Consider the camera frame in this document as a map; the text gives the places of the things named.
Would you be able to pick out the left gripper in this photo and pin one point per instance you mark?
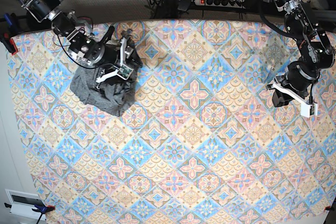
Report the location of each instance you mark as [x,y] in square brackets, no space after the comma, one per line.
[296,84]

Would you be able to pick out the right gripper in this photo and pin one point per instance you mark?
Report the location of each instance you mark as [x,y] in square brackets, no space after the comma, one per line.
[112,60]

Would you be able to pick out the grey t-shirt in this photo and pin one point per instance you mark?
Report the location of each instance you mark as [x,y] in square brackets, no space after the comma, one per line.
[114,95]

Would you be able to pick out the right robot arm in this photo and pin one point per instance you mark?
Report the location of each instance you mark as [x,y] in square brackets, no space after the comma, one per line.
[64,25]

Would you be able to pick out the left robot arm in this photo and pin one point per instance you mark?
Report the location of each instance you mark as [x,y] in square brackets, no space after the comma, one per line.
[317,53]

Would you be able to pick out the patterned tablecloth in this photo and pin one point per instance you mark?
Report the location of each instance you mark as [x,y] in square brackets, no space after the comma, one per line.
[202,143]

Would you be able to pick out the red black clamp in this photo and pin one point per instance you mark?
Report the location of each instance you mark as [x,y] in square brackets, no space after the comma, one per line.
[8,42]

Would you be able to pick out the white power strip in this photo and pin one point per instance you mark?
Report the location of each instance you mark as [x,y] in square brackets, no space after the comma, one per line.
[220,3]

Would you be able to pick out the blue clamp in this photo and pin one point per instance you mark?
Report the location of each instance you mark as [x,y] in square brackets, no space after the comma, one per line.
[12,21]

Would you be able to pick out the white wall box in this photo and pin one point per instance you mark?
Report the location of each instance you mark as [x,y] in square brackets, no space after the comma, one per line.
[21,204]

